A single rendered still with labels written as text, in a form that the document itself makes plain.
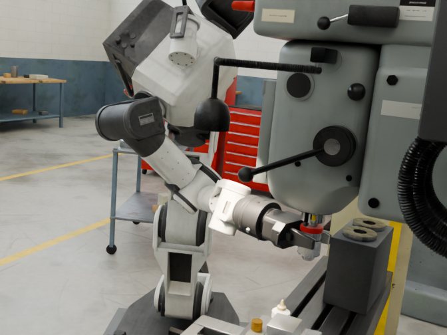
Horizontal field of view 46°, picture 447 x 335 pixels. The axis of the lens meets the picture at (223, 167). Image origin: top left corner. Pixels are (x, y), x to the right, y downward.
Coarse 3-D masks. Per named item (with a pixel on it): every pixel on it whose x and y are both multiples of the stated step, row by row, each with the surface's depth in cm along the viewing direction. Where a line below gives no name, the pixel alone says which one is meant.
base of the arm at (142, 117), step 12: (156, 96) 133; (132, 108) 128; (144, 108) 130; (156, 108) 133; (96, 120) 136; (132, 120) 128; (144, 120) 130; (156, 120) 133; (132, 132) 128; (144, 132) 130; (156, 132) 133
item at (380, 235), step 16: (352, 224) 150; (368, 224) 147; (384, 224) 148; (336, 240) 137; (352, 240) 136; (368, 240) 136; (384, 240) 141; (336, 256) 138; (352, 256) 135; (368, 256) 133; (384, 256) 145; (336, 272) 138; (352, 272) 136; (368, 272) 134; (384, 272) 150; (336, 288) 139; (352, 288) 137; (368, 288) 135; (336, 304) 140; (352, 304) 137; (368, 304) 136
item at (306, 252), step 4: (304, 232) 105; (312, 236) 105; (316, 236) 105; (320, 236) 106; (316, 240) 105; (320, 240) 106; (316, 244) 105; (320, 244) 106; (300, 248) 107; (304, 248) 106; (316, 248) 106; (320, 248) 107; (300, 252) 107; (304, 252) 106; (308, 252) 106; (312, 252) 106; (316, 252) 106; (320, 252) 107; (304, 256) 106; (308, 256) 106; (312, 256) 106; (316, 256) 106
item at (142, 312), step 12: (204, 264) 220; (144, 300) 218; (216, 300) 224; (228, 300) 225; (132, 312) 208; (144, 312) 208; (156, 312) 209; (216, 312) 213; (228, 312) 214; (120, 324) 198; (132, 324) 199; (144, 324) 199; (156, 324) 200; (168, 324) 201; (180, 324) 202
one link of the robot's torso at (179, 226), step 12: (168, 132) 171; (216, 132) 172; (216, 144) 173; (192, 156) 174; (204, 156) 170; (168, 192) 172; (168, 204) 173; (168, 216) 174; (180, 216) 174; (192, 216) 173; (204, 216) 176; (168, 228) 174; (180, 228) 174; (192, 228) 174; (204, 228) 175; (168, 240) 177; (180, 240) 176; (192, 240) 175
